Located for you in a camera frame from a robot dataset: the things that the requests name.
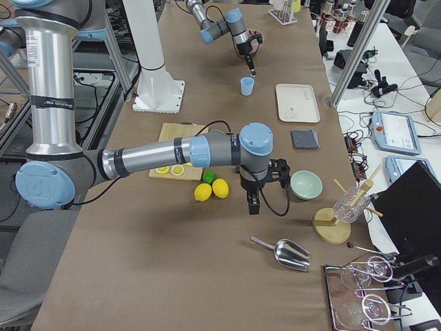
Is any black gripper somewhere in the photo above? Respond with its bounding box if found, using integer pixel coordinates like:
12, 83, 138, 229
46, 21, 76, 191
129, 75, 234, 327
240, 159, 290, 215
235, 31, 256, 77

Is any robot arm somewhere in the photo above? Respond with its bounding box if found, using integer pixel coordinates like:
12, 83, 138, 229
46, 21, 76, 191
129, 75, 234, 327
184, 1, 263, 77
10, 1, 289, 216

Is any light blue plastic cup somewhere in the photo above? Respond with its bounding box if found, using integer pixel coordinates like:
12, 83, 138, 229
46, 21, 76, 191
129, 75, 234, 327
240, 77, 255, 97

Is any pink bowl of ice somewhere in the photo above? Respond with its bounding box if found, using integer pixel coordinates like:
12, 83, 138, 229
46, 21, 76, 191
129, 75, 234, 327
247, 28, 264, 55

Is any white cup rack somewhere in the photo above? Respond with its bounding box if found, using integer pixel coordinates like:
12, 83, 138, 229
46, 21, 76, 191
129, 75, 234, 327
268, 0, 297, 26

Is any steel ice scoop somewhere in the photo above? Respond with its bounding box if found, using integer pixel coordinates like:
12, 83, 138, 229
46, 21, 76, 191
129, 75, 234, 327
250, 237, 311, 272

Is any yellow lemon near board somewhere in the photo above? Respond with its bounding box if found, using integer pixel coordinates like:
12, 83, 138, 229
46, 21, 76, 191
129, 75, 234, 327
212, 178, 229, 199

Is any green lime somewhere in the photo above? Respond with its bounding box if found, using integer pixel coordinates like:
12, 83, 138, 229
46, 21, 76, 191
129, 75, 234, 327
203, 170, 217, 185

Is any yellow lemon outer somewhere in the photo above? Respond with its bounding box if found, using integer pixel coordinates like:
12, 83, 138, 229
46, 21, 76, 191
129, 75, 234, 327
194, 183, 212, 202

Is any mint green bowl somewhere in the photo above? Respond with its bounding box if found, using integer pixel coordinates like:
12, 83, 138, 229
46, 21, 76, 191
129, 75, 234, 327
290, 170, 323, 200

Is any cream rabbit tray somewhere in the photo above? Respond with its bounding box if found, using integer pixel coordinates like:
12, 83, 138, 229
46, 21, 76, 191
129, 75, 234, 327
276, 83, 320, 123

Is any grey folded cloth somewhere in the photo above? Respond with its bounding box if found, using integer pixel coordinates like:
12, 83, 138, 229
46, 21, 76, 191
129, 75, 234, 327
291, 129, 320, 150

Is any lemon slice upper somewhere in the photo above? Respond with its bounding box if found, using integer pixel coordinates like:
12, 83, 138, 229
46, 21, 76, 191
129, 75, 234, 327
170, 165, 185, 176

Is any lemon slice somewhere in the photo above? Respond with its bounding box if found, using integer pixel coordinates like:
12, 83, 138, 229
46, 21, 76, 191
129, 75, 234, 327
170, 165, 185, 176
155, 166, 170, 175

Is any wooden glass stand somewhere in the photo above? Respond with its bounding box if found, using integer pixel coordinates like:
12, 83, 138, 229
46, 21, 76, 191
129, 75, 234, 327
313, 164, 383, 244

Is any lemon slice lower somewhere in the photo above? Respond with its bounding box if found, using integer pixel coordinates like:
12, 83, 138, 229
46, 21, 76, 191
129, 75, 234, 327
155, 166, 170, 175

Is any clear glass on stand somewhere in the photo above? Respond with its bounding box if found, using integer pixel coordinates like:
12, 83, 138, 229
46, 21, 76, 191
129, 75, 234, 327
333, 187, 369, 223

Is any wooden cutting board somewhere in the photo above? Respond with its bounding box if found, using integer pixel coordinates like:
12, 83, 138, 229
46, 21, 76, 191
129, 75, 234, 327
149, 123, 208, 181

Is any black bottle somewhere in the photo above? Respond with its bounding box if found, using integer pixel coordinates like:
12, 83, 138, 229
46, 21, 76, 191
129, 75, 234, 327
347, 10, 369, 48

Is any teach pendant near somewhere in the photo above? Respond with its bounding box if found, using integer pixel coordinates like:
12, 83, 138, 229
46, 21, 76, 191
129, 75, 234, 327
385, 155, 435, 183

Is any teach pendant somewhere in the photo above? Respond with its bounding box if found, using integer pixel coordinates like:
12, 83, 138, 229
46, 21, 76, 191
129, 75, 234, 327
385, 155, 435, 183
371, 110, 422, 155

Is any black metal glass rack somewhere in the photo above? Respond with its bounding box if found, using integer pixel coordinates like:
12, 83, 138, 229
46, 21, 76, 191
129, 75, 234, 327
323, 255, 413, 330

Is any teach pendant far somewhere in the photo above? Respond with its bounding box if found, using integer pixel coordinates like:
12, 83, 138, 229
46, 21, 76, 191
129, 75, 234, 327
371, 110, 422, 155

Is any black monitor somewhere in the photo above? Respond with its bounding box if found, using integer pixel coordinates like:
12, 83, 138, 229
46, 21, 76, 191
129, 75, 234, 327
371, 161, 440, 259

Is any grey office chair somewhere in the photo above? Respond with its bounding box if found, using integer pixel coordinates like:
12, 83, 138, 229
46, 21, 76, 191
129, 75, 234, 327
1, 210, 79, 328

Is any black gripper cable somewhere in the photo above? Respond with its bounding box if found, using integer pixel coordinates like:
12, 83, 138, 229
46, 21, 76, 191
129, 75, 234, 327
205, 4, 249, 60
240, 165, 291, 217

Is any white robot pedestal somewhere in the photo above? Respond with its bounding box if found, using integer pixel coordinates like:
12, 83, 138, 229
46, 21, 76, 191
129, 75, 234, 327
123, 0, 185, 114

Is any aluminium frame post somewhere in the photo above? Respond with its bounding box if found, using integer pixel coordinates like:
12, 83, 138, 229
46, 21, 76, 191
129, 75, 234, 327
329, 0, 390, 108

